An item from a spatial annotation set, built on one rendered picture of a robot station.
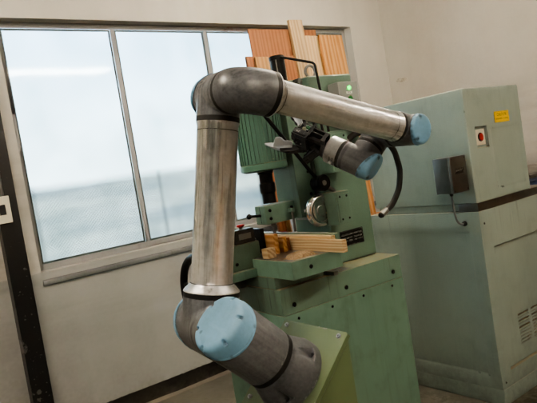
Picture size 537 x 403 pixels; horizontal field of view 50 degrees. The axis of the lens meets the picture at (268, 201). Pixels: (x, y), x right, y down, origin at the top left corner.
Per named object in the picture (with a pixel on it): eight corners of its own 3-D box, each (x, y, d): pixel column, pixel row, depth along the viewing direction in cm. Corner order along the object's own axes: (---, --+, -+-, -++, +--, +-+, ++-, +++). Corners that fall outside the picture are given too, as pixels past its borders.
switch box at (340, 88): (333, 126, 222) (327, 85, 221) (352, 124, 228) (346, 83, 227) (344, 124, 217) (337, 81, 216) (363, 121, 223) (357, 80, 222)
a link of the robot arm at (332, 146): (348, 153, 189) (332, 173, 185) (335, 146, 191) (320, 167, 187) (348, 134, 181) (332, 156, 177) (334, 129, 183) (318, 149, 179)
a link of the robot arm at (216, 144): (196, 365, 144) (207, 62, 143) (169, 349, 158) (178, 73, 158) (249, 358, 152) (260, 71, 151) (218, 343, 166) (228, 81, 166)
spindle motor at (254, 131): (232, 176, 220) (219, 93, 218) (270, 169, 229) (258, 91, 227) (257, 172, 205) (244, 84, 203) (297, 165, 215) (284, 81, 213)
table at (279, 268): (184, 275, 229) (181, 260, 229) (248, 258, 246) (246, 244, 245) (270, 288, 179) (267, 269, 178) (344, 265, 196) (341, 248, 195)
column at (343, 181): (300, 262, 239) (272, 87, 235) (340, 251, 251) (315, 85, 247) (336, 265, 220) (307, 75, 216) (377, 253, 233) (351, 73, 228)
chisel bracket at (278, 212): (257, 229, 218) (253, 206, 218) (287, 221, 226) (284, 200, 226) (268, 229, 212) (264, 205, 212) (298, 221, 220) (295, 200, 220)
